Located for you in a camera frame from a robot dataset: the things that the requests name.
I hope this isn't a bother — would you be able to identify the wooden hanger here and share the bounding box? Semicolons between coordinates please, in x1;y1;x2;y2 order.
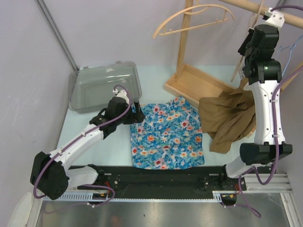
231;0;265;82
152;4;235;39

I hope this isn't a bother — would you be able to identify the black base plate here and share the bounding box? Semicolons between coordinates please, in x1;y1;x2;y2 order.
77;165;248;199

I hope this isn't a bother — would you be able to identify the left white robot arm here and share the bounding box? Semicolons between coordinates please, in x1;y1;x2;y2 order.
30;97;145;200

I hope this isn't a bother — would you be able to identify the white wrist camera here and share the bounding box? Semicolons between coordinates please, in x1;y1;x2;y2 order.
113;88;129;104
262;8;285;30

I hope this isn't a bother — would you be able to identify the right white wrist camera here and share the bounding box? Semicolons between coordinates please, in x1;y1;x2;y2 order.
262;8;285;30

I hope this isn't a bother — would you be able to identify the grey plastic tray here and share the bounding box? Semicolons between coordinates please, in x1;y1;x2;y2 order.
68;62;142;113

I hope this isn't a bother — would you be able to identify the light blue wire hanger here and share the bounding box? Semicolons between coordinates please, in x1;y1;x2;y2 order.
279;35;303;77

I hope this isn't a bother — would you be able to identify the blue floral cloth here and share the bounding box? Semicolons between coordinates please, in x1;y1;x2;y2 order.
130;96;205;170

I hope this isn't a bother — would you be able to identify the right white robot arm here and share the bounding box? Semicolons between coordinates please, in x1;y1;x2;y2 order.
218;24;293;190

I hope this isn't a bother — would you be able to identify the wooden clothes rack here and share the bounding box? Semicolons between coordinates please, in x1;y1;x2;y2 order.
164;0;303;107

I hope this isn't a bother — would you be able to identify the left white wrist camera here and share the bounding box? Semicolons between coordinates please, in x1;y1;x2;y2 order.
113;88;129;104

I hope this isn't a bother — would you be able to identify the tan brown skirt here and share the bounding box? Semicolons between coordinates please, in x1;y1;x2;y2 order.
198;79;256;154

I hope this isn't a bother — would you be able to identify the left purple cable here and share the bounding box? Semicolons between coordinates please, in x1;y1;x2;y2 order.
33;84;131;199

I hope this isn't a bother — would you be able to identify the white slotted cable duct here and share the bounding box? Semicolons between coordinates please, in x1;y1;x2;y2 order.
56;191;224;203

